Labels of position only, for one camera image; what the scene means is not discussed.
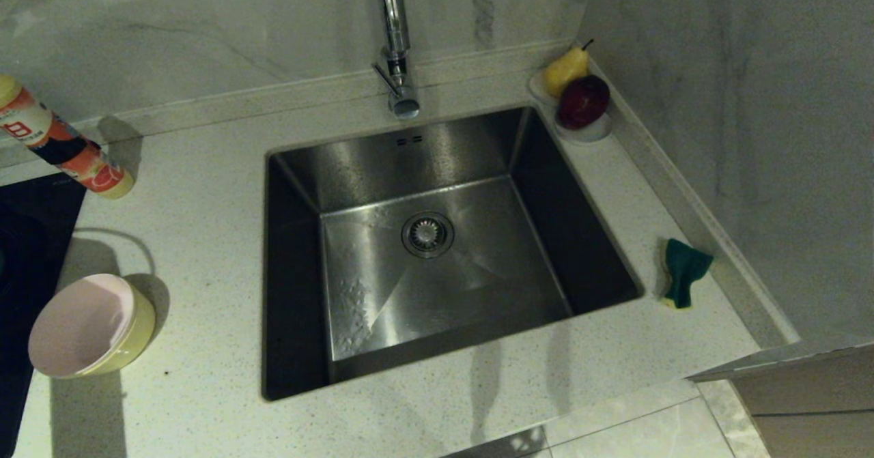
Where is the green and yellow sponge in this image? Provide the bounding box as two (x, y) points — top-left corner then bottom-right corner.
(661, 238), (715, 310)

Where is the yellow plastic bowl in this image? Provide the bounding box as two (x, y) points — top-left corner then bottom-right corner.
(75, 282), (157, 379)

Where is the pink plastic bowl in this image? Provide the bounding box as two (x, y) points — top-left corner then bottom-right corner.
(28, 273), (137, 380)

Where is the orange white dish soap bottle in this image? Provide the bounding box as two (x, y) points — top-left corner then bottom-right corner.
(0, 74), (136, 201)

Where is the stainless steel sink basin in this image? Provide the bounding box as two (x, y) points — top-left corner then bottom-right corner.
(262, 106), (644, 401)

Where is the chrome faucet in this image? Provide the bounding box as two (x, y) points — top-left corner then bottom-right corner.
(372, 0), (421, 119)

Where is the round metal drain strainer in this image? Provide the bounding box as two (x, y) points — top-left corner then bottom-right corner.
(401, 212), (455, 259)

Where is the small white fruit dish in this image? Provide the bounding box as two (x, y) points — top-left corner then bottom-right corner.
(528, 69), (614, 145)

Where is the dark red apple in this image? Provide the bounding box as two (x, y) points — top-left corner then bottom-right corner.
(557, 74), (612, 130)

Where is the yellow pear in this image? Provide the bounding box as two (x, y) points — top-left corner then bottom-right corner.
(543, 38), (593, 98)

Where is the black induction cooktop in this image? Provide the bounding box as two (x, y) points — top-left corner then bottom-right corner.
(0, 173), (88, 458)

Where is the beige wooden cabinet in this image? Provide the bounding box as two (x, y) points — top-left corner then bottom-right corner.
(731, 349), (874, 458)

